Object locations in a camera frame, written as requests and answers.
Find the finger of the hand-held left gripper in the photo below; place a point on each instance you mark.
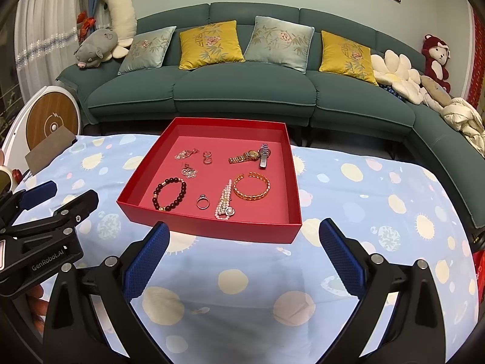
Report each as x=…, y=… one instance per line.
x=39, y=193
x=81, y=204

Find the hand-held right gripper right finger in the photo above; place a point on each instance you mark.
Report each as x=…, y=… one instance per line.
x=343, y=261

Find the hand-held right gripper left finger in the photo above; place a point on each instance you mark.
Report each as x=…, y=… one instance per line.
x=146, y=261

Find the red cardboard box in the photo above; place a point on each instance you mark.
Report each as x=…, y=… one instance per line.
x=212, y=231

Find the gold bangle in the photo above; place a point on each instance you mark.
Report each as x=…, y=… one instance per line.
x=250, y=196

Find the silver wristwatch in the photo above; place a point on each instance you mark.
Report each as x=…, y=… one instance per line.
x=265, y=155

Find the person's left hand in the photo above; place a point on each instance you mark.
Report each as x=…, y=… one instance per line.
x=38, y=297

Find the small white red object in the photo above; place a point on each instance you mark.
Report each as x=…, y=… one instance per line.
x=17, y=174

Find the brown cardboard sheet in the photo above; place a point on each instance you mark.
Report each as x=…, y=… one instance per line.
x=49, y=151

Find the round white wooden device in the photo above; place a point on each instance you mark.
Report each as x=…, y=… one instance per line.
x=53, y=117

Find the blue planet print tablecloth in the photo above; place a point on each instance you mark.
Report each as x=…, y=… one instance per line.
x=246, y=265

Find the red bag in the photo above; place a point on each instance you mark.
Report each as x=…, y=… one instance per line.
x=479, y=267

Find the gold wristwatch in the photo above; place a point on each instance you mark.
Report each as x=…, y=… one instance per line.
x=244, y=156

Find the grey pig plush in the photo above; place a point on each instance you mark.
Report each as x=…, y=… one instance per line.
x=94, y=47

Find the grey-green floral cushion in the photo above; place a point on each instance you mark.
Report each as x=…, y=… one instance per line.
x=146, y=51
x=280, y=43

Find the white sheer curtain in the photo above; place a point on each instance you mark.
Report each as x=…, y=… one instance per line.
x=45, y=26

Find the red fish ornament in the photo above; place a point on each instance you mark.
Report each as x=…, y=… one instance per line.
x=85, y=24

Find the dark blue sequined item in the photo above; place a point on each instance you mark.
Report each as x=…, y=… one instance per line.
x=390, y=91

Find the cream quilt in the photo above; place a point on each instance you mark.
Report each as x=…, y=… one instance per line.
x=464, y=121

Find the tan plush pillow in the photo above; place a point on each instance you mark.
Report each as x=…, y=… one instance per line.
x=435, y=91

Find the green sofa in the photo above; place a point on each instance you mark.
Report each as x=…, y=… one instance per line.
x=242, y=91

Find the white flower-shaped cushion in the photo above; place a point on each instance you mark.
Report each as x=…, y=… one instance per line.
x=396, y=72

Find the white long plush toy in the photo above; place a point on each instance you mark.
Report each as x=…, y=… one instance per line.
x=121, y=11

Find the yellow floral cushion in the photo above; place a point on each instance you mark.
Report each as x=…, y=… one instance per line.
x=210, y=45
x=346, y=58

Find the red monkey plush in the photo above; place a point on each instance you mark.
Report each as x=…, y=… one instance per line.
x=435, y=60

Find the red wall hanging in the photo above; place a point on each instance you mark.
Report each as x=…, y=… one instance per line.
x=477, y=64

